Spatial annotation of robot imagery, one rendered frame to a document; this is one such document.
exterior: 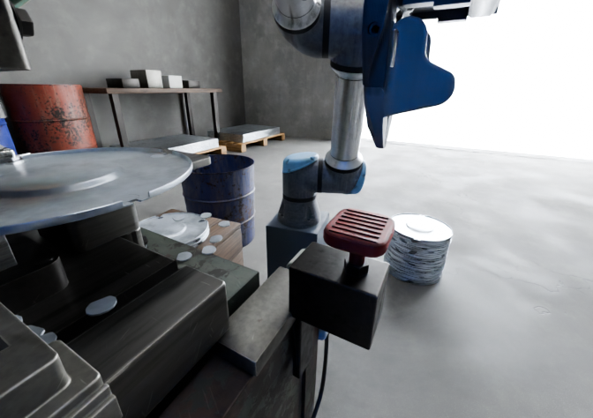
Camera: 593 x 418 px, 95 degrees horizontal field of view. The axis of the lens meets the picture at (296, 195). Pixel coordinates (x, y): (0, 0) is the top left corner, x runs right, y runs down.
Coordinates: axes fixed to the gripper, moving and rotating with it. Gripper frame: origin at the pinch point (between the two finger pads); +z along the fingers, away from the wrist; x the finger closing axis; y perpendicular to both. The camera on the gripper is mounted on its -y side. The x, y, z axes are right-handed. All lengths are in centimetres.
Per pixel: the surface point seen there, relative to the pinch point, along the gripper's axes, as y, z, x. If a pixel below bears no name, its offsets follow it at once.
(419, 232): 4, 60, 105
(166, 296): -14.2, 14.3, -12.4
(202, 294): -11.5, 14.3, -10.6
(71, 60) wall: -363, -28, 149
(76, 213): -19.5, 6.1, -15.0
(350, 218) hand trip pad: -1.4, 8.8, 0.4
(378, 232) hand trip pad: 1.7, 8.8, -1.3
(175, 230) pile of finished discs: -76, 46, 33
